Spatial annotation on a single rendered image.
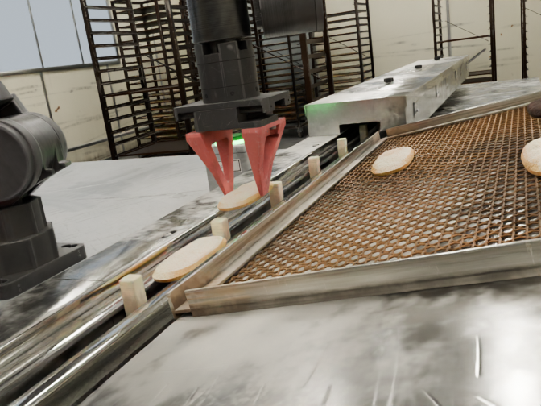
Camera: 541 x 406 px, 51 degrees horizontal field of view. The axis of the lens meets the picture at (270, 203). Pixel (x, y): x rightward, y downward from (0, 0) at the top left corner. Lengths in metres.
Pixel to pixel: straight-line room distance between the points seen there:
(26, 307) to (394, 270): 0.29
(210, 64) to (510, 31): 7.03
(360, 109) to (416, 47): 6.62
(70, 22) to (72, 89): 0.74
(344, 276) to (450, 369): 0.08
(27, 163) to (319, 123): 0.58
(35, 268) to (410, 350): 0.48
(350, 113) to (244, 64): 0.48
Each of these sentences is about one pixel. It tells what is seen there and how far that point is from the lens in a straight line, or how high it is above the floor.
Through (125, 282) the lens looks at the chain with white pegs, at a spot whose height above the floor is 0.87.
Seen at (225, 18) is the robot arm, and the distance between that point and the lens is 0.55.
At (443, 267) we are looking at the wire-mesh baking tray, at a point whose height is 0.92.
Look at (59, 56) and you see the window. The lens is 6.89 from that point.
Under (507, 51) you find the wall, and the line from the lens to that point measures 7.52.
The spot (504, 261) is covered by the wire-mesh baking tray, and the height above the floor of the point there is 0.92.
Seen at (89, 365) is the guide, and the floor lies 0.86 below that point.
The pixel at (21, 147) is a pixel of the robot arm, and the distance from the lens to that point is 0.58.
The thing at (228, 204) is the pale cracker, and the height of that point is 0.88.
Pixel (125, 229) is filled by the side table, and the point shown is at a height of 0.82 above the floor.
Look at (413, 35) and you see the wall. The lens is 7.62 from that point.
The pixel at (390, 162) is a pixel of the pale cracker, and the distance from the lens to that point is 0.52.
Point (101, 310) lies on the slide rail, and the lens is 0.44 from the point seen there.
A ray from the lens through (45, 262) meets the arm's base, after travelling 0.64.
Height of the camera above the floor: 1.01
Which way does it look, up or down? 14 degrees down
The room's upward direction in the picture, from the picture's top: 8 degrees counter-clockwise
